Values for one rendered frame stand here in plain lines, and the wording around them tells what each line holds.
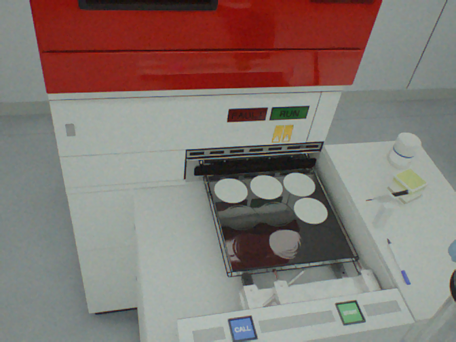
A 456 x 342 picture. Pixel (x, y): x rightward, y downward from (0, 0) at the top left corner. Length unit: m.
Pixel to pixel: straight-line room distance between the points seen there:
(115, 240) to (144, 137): 0.48
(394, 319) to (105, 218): 0.93
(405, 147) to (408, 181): 0.13
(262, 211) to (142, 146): 0.40
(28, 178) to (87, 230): 1.16
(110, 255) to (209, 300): 0.60
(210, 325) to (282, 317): 0.17
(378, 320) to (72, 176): 0.92
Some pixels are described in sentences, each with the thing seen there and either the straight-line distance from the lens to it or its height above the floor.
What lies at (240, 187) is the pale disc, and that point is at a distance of 1.42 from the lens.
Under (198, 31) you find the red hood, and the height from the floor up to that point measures 1.39.
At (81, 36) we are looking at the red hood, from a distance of 1.11.
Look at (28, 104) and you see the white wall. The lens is 3.14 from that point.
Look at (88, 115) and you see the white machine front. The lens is 1.30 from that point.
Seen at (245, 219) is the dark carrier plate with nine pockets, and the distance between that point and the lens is 1.34.
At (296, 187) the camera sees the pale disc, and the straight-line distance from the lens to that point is 1.46.
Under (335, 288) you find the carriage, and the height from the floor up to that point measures 0.88.
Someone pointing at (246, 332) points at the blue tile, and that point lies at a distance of 1.07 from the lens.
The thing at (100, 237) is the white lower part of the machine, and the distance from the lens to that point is 1.68.
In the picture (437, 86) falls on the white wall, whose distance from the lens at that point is 3.91.
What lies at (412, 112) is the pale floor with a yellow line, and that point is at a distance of 3.71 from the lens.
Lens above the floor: 1.91
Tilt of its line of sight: 44 degrees down
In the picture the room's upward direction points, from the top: 9 degrees clockwise
